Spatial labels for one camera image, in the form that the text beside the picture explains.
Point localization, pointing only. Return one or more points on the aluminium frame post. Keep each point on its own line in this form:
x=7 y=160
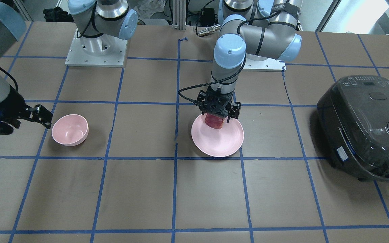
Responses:
x=179 y=9

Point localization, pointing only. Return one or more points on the dark grey rice cooker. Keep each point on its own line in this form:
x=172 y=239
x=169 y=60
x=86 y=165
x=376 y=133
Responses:
x=354 y=115

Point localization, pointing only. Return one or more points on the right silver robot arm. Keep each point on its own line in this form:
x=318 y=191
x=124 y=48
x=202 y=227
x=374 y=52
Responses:
x=94 y=19

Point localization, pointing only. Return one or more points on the pink bowl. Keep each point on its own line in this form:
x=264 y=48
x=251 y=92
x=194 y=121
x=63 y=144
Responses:
x=70 y=130

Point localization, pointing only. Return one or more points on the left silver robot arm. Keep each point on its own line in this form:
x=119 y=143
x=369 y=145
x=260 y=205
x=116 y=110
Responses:
x=249 y=28

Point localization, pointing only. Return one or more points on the pink plate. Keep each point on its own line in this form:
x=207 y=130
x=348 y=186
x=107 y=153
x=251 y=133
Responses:
x=222 y=142

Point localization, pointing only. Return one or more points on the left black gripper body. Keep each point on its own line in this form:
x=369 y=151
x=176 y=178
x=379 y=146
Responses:
x=235 y=110

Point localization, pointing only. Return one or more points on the red apple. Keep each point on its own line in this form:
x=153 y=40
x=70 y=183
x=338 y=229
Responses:
x=213 y=121

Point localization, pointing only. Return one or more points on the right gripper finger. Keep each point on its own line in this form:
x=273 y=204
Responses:
x=43 y=116

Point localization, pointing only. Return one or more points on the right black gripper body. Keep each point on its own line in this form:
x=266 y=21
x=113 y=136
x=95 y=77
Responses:
x=13 y=107

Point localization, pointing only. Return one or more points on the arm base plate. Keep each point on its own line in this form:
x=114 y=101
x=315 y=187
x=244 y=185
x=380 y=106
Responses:
x=258 y=63
x=103 y=51

